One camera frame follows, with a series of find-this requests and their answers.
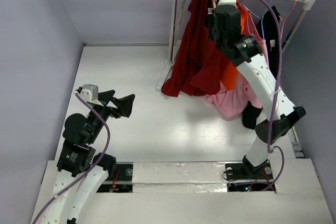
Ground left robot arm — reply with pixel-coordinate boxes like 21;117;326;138
32;84;135;223

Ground pink wire hanger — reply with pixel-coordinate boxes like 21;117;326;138
277;0;299;51

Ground black t shirt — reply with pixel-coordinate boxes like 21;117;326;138
242;12;279;130

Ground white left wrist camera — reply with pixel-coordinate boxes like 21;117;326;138
76;84;102;105

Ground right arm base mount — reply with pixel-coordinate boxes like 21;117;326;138
222;156;276;192

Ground grey plastic hanger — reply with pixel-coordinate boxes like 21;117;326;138
177;0;186;40

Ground pink t shirt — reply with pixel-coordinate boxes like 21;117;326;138
203;6;267;119

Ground dark red t shirt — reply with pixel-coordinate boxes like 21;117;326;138
161;0;225;97

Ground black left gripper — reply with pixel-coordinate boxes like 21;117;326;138
87;89;135;142

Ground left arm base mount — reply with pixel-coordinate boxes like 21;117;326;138
97;163;133;193

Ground orange t shirt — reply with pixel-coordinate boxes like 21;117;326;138
220;0;249;90

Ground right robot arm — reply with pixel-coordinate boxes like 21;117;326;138
209;5;306;178

